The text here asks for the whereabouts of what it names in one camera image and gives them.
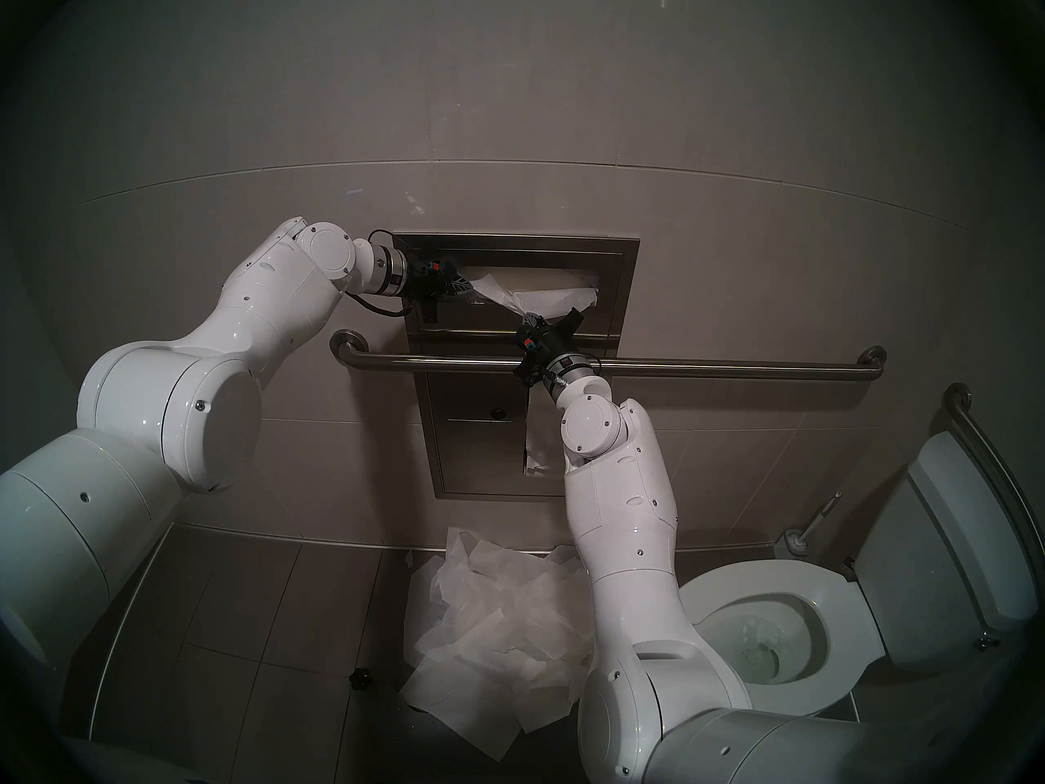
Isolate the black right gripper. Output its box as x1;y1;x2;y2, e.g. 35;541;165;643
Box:
514;306;589;388

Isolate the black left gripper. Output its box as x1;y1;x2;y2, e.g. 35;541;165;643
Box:
405;252;478;323

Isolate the paper seat cover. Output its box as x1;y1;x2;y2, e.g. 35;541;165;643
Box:
472;271;598;319

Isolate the pile of paper seat covers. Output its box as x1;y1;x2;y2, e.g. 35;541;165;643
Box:
398;528;597;763

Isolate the white toilet brush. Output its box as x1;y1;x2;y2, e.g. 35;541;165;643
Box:
774;490;842;556

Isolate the white toilet seat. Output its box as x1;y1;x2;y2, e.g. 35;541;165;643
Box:
679;560;868;716

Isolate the long steel grab bar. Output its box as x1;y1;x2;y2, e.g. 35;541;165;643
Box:
329;330;887;381

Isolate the short steel grab bar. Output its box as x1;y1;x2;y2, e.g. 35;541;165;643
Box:
939;382;1045;546

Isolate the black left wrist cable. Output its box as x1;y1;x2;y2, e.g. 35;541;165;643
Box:
341;229;415;319

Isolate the stainless steel wall dispenser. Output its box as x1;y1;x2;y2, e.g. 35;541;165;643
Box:
392;232;640;501

